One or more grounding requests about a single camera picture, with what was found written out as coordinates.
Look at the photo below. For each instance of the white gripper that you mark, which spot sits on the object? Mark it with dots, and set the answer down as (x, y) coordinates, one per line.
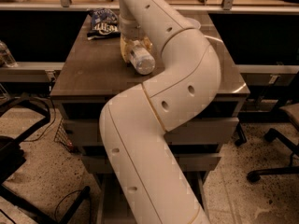
(130, 30)

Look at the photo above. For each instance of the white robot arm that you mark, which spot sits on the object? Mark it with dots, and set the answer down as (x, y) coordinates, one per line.
(133, 123)

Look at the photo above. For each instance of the black chair left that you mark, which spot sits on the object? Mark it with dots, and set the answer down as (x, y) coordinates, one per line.
(12, 158)

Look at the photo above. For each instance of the grey shelf rail left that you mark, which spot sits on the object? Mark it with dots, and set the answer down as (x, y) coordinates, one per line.
(31, 72)

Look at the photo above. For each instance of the grey drawer cabinet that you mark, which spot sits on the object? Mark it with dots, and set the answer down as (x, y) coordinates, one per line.
(94, 72)

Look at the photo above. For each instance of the white bowl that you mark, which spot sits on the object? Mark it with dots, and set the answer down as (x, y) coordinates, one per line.
(195, 23)

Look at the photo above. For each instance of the open bottom drawer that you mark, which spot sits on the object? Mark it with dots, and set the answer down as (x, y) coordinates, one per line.
(113, 207)

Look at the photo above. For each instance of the blue chip bag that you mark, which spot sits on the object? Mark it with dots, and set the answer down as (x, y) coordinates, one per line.
(104, 24)

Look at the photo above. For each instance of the wire basket on floor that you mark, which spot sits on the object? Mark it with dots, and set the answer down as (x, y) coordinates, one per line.
(61, 137)

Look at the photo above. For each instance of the clear plastic water bottle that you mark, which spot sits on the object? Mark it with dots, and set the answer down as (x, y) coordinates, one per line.
(142, 60)

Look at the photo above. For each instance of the plastic bottle at left edge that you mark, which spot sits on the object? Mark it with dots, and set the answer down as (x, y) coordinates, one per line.
(6, 58)

